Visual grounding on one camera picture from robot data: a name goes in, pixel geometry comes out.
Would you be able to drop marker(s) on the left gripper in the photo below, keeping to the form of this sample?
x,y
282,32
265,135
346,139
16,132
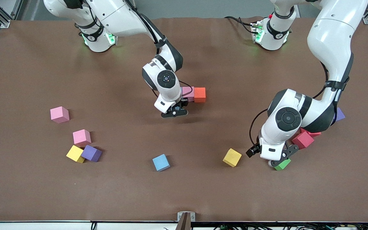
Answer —
x,y
250,152

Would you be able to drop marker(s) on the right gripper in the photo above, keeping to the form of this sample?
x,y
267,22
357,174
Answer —
x,y
184,101

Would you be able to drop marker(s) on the green foam cube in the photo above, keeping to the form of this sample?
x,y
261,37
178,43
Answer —
x,y
283,164

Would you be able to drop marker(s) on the pink foam cube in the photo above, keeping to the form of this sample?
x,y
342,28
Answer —
x,y
189,92
81,138
59,115

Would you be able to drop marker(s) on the orange foam cube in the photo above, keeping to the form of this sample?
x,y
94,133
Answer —
x,y
200,95

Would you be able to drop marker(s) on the yellow foam cube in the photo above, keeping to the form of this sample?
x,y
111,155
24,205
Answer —
x,y
232,157
73,153

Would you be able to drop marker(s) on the purple foam cube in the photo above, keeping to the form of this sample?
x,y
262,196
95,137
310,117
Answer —
x,y
92,153
340,114

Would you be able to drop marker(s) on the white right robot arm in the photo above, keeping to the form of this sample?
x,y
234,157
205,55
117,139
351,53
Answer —
x,y
120,16

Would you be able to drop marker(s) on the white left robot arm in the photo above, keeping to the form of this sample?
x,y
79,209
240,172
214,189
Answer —
x,y
331,38

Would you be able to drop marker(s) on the red foam cube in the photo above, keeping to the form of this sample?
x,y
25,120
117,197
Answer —
x,y
303,141
313,133

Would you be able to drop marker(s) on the brown table cover sheet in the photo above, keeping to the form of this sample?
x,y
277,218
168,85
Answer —
x,y
184,191

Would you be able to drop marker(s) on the white table edge rail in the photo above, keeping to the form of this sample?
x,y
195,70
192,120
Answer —
x,y
27,226

